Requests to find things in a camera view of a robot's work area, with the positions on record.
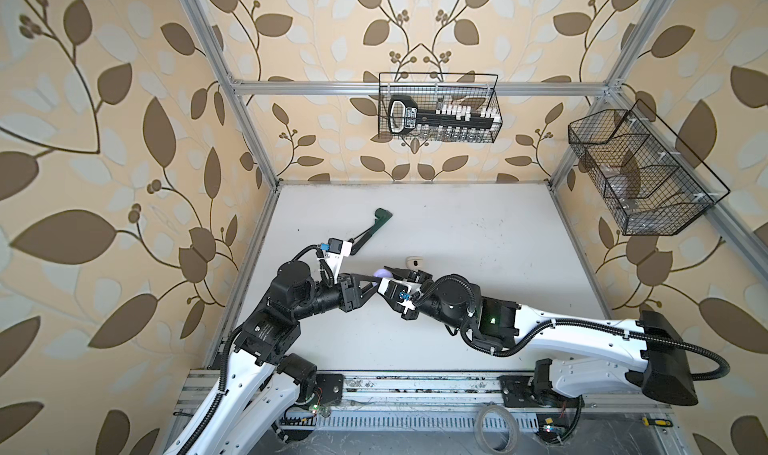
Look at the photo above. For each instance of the right wire basket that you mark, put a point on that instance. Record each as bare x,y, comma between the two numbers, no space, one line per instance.
653,181

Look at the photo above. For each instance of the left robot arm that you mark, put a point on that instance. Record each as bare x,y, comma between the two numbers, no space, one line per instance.
259,379

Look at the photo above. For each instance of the green pipe wrench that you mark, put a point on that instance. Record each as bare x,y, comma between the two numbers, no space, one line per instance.
381,217

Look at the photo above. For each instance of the white tape roll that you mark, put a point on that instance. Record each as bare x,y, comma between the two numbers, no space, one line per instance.
495,419

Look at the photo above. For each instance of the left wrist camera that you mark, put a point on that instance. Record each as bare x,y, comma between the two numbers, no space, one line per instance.
334,251

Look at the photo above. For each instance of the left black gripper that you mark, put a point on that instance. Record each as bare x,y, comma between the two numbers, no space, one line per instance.
350,292

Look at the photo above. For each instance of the black tool in basket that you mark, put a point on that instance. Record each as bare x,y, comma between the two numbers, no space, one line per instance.
403,116

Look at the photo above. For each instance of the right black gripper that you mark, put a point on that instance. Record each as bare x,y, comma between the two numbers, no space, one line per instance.
409,317

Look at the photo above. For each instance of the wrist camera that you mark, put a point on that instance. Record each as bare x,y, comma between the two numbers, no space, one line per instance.
401,293
334,251

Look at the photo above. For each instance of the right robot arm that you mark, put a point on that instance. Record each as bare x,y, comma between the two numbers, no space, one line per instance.
584,356

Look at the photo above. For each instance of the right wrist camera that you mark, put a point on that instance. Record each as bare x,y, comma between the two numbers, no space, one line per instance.
401,293

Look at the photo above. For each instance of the wire basket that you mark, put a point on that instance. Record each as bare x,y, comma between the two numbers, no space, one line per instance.
477,90
653,181

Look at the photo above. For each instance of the black round charging case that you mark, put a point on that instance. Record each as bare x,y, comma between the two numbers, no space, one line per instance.
422,277

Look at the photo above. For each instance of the back wire basket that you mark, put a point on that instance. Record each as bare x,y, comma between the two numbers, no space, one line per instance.
477,90

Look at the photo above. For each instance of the small yellow screwdriver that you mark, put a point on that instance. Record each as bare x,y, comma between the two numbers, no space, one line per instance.
657,422

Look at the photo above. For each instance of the cream earbud charging case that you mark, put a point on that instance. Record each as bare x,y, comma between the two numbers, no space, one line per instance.
414,263

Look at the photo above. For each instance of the purple round charging case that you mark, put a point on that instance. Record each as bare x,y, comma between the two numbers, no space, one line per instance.
383,273

